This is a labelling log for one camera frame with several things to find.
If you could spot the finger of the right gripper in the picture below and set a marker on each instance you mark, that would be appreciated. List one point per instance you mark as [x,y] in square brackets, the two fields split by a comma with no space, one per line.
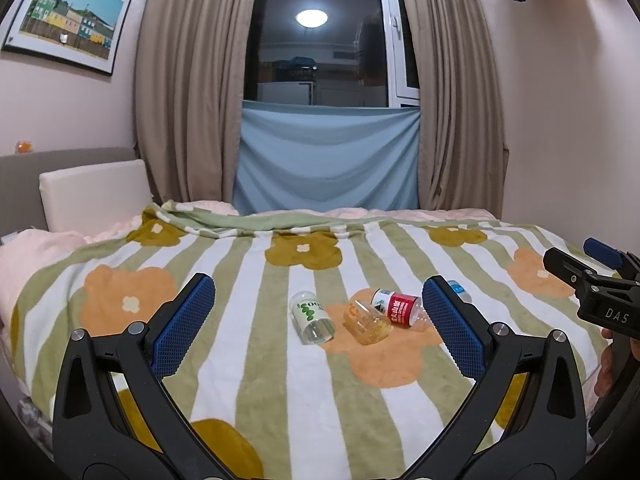
[607,255]
[587,283]

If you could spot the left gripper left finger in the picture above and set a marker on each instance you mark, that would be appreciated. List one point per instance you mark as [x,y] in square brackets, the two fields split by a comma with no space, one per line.
[113,417]

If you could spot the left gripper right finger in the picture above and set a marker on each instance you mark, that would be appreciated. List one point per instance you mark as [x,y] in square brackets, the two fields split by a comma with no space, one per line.
[524,418]

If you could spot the green label clear cup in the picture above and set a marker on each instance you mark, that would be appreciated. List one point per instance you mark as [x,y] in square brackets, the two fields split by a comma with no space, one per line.
[313,324]

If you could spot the blue label clear cup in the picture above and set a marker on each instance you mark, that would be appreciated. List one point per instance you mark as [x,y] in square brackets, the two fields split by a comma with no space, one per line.
[460,291]

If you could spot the red label clear cup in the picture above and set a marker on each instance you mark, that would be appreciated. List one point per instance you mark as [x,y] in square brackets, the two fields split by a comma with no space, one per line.
[401,309]

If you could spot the yellow tinted clear cup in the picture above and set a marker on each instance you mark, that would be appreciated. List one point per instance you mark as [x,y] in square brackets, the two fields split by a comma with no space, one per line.
[365,323]

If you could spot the person's right hand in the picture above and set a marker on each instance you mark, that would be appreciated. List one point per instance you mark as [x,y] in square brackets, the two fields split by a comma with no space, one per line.
[605,377]

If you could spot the right beige curtain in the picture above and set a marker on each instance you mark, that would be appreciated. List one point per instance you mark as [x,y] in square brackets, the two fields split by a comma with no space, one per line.
[462,153]

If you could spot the beige curtain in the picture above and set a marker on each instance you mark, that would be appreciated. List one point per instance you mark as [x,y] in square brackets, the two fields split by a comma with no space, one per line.
[462,153]
[188,93]

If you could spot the floral striped blanket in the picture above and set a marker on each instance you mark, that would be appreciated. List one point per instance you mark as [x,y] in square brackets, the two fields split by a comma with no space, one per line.
[268,405]

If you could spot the white pillow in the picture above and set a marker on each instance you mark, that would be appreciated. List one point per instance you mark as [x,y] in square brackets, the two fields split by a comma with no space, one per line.
[90,199]

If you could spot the grey headboard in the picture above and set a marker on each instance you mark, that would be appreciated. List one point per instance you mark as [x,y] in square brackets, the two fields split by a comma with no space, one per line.
[21,205]

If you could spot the small orange object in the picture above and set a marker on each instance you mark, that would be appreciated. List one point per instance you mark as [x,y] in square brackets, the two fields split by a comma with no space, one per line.
[23,147]

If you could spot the light blue cloth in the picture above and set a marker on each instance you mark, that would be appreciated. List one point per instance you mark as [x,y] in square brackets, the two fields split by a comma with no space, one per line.
[323,158]

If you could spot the dark window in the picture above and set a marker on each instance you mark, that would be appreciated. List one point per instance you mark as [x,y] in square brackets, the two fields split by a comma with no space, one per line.
[341,53]

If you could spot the left beige curtain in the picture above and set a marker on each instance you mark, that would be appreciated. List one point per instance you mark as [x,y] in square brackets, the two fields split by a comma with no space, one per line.
[188,93]

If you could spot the framed houses picture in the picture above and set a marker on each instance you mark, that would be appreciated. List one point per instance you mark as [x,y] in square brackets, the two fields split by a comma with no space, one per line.
[82,33]

